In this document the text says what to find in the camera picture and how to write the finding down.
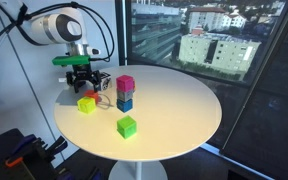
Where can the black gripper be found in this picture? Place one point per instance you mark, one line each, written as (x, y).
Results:
(82, 72)

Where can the light green block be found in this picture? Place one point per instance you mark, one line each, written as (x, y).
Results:
(86, 105)

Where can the magenta block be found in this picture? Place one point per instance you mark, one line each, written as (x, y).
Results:
(124, 83)

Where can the grey block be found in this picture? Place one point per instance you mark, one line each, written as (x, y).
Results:
(124, 95)

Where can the blue block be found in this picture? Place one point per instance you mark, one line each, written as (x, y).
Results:
(124, 105)

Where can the black white dice cube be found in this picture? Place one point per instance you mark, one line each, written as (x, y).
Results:
(105, 81)

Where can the colourful yellow orange fabric cube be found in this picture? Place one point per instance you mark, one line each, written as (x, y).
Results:
(134, 86)

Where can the black and blue clamp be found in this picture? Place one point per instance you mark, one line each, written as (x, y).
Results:
(57, 145)

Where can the orange clamp grip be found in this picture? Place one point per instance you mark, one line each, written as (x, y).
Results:
(14, 162)

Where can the black tool rack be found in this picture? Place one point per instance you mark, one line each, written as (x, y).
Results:
(0, 150)

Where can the white red-roofed building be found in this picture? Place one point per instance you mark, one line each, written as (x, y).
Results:
(205, 18)

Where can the beige building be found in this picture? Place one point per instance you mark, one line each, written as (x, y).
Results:
(230, 53)

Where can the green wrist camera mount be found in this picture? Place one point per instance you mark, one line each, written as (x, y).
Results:
(70, 60)

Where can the white table pedestal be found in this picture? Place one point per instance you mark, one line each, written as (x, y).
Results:
(137, 170)

